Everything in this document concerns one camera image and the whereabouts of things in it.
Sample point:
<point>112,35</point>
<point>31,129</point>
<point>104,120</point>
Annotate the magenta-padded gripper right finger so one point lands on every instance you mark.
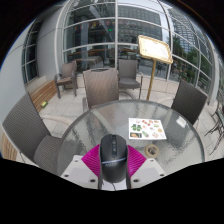
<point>136,163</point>

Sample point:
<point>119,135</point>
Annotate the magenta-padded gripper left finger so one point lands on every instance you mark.
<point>91,161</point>

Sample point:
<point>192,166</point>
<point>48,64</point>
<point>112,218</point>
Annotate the black computer mouse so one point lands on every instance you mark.
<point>114,158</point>

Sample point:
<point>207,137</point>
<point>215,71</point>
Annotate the food picture menu card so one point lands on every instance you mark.
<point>146,128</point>

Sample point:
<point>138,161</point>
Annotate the dark wicker chair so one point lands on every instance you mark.
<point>100,88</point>
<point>189,101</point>
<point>128,75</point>
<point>26,128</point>
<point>67,75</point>

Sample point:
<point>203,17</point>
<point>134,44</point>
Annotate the black metal chair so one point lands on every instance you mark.
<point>217,123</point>

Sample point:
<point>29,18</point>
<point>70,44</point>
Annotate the gold menu display stand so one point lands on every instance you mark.
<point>155,49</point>

